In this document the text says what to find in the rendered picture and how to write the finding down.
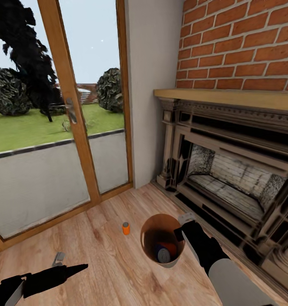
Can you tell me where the trash can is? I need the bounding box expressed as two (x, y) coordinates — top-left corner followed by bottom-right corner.
(140, 213), (186, 268)

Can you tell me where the can of soda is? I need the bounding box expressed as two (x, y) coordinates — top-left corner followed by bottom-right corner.
(122, 222), (130, 235)
(153, 244), (170, 264)
(155, 242), (177, 259)

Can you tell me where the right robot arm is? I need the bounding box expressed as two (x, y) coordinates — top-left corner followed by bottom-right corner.
(174, 212), (279, 306)

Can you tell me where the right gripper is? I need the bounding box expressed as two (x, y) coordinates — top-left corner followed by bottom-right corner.
(174, 226), (184, 242)

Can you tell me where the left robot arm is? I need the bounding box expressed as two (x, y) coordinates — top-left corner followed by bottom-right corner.
(0, 252), (88, 306)

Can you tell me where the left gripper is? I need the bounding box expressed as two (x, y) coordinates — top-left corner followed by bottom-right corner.
(38, 264), (88, 293)

